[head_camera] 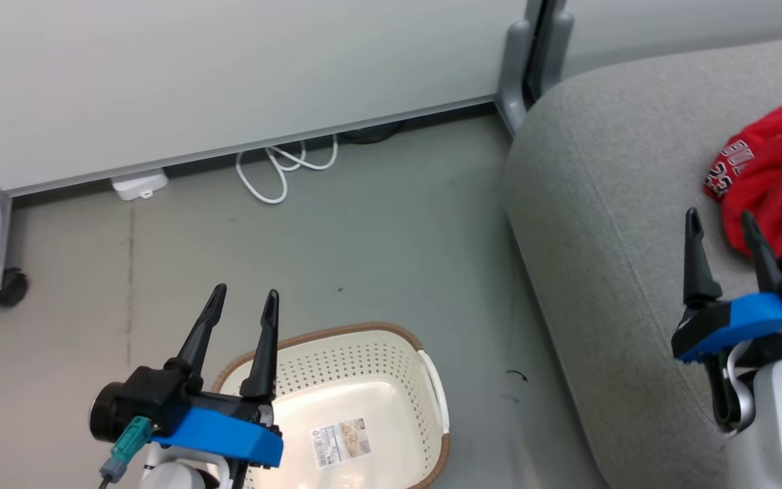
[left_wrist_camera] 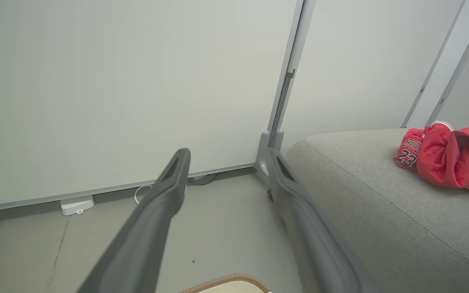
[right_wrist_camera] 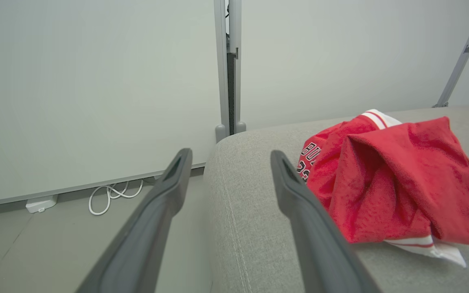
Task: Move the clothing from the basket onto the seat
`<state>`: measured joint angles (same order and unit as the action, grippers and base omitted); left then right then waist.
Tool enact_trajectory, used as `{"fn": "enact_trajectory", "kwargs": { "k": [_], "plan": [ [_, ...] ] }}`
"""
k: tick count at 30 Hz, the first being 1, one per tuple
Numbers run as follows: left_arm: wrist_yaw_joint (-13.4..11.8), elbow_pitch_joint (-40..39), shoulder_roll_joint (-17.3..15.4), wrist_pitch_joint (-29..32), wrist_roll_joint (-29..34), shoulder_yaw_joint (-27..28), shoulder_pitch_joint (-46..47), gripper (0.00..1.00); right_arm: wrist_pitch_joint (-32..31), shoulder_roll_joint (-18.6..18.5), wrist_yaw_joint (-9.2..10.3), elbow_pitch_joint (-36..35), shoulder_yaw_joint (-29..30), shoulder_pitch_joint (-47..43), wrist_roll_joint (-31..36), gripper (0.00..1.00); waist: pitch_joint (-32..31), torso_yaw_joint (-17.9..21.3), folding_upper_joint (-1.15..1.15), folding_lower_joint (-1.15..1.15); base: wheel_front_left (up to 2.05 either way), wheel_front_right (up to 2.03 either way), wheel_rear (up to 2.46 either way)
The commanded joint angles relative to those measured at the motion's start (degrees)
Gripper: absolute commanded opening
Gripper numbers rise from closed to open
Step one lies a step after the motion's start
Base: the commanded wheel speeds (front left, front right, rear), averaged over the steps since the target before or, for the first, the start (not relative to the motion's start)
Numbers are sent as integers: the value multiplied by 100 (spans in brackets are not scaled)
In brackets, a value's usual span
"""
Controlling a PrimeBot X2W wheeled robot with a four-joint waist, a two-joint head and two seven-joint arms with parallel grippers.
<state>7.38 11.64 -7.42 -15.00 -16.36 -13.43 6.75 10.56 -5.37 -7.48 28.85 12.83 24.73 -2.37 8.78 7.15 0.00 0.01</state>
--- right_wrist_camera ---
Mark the white power adapter box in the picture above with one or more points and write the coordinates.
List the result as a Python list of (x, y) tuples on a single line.
[(41, 204)]

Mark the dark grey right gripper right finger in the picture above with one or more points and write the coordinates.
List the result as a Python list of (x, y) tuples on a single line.
[(320, 244)]

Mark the red basketball jersey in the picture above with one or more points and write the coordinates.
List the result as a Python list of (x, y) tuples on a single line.
[(397, 183)]

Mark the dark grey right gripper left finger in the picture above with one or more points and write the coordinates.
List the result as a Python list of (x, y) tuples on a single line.
[(145, 236)]

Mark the light grey fabric sofa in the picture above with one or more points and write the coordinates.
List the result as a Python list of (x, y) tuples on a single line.
[(250, 228)]

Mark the grey partition frame post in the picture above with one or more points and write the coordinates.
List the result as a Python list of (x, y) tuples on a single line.
[(221, 61), (236, 81), (460, 61)]

